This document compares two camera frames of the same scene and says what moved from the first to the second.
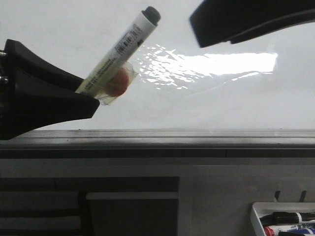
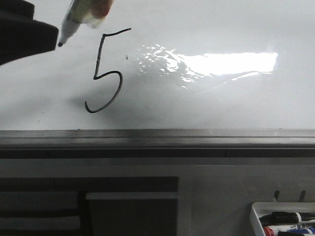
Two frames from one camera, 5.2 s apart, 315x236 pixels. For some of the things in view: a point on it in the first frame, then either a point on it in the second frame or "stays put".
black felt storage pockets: [93, 206] stays put
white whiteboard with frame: [252, 99] stays put
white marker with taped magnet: [114, 73] -> [91, 13]
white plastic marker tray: [261, 209] stays put
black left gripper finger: [35, 94] -> [20, 36]
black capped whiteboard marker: [286, 218] stays put
